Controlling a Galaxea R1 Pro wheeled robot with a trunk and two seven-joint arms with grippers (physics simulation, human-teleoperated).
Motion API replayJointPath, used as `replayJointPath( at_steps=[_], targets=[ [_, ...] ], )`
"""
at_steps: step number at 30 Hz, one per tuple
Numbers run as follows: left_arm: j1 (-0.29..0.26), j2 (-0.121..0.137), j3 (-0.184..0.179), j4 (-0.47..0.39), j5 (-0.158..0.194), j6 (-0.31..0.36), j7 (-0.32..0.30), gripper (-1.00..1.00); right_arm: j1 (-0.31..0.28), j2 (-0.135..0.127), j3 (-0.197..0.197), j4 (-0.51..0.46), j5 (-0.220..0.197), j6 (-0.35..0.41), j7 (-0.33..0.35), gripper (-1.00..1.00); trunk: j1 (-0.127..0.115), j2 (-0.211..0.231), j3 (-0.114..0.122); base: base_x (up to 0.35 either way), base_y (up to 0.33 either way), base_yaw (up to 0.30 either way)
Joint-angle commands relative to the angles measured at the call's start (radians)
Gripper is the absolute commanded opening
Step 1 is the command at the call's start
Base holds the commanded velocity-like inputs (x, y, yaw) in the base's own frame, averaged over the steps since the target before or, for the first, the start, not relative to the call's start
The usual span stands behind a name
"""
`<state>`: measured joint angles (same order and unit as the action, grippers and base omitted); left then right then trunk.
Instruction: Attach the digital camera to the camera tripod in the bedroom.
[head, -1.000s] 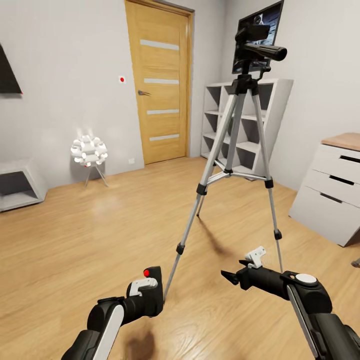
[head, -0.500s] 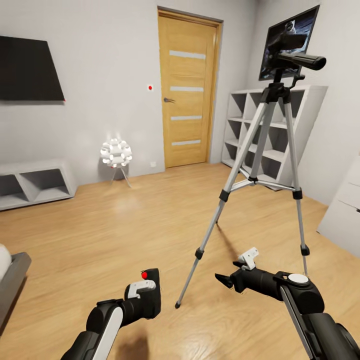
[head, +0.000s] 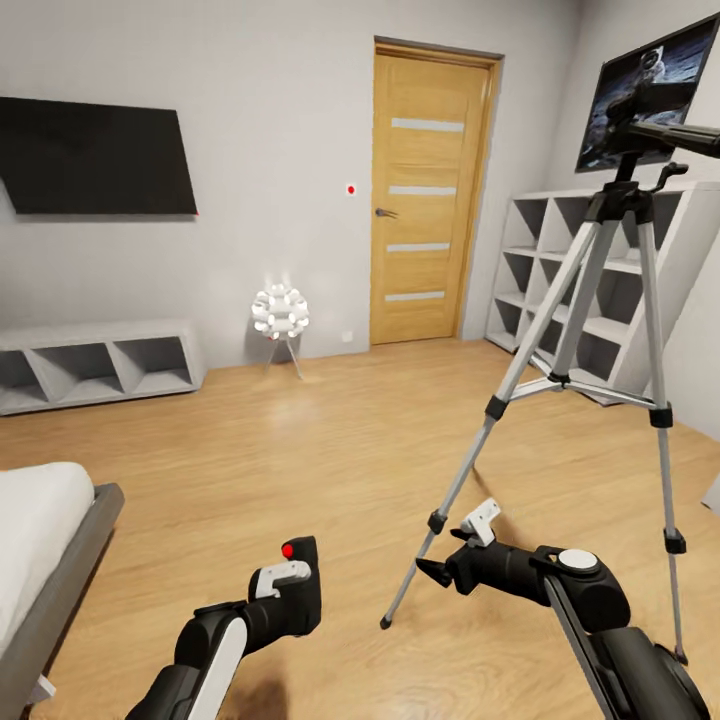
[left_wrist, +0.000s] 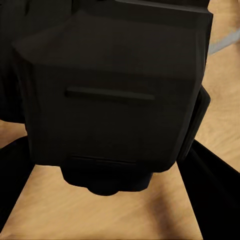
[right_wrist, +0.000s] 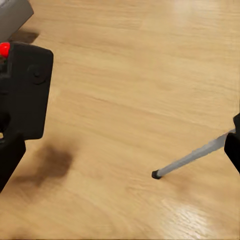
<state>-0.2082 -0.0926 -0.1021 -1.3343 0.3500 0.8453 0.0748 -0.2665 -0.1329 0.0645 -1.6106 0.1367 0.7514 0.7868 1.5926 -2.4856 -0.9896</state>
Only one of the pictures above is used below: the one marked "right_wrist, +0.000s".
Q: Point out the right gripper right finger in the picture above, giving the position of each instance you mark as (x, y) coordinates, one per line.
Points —
(232, 149)

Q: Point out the bed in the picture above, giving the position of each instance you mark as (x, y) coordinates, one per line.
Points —
(13, 15)

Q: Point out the digital camera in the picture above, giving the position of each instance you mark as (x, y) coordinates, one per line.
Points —
(25, 79)

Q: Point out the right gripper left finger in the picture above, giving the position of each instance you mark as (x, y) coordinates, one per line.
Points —
(12, 150)

